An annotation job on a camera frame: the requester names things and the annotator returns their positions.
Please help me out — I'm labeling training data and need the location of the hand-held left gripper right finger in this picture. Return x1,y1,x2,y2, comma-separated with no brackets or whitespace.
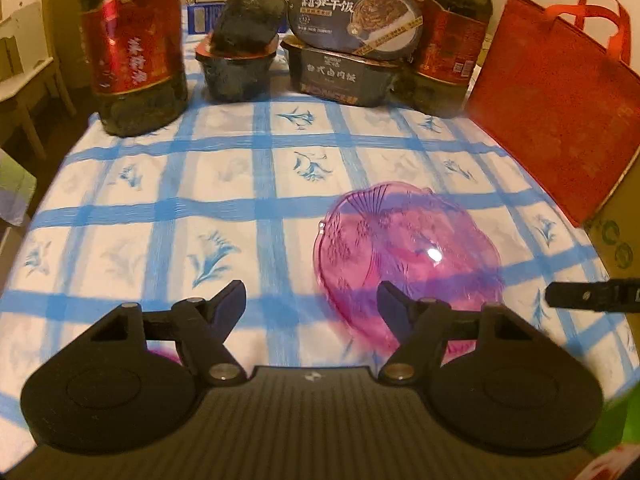
376,281,537,387

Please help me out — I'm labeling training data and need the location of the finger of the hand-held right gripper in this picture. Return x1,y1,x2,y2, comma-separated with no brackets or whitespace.
545,279,640,312

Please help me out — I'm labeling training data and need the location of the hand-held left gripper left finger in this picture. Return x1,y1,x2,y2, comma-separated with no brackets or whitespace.
90,280,248,387

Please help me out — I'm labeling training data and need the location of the green bowl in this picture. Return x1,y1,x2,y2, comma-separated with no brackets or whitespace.
584,370,640,457

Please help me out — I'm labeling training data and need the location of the brown cardboard box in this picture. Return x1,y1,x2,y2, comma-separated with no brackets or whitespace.
581,157,640,282

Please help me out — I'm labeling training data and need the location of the pink white packaging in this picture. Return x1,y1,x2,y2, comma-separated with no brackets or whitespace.
574,442,640,480

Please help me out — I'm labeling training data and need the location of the red fabric tote bag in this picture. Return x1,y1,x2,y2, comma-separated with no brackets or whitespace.
464,0,640,228

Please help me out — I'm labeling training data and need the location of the small orange-rimmed meal box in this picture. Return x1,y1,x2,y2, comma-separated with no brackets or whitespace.
195,35,280,104

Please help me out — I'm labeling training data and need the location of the rectangular black meal box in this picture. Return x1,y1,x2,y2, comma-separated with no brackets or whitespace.
280,37,407,109

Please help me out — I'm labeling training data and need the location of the pale green cloth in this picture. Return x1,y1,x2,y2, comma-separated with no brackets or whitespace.
0,149,39,227

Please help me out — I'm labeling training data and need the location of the oil bottle with red label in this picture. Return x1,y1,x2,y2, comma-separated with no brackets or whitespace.
394,0,494,119
79,0,190,139

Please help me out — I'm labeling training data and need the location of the blue box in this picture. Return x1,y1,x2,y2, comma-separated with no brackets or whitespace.
186,2,227,37

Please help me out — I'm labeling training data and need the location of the dark wrapped food packet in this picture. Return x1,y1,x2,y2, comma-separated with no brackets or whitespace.
215,0,289,54

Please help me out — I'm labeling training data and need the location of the oval dark meal box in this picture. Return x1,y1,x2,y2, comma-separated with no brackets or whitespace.
287,0,426,59

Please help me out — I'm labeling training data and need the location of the white wooden chair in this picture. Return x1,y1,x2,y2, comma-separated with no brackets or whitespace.
0,0,77,161

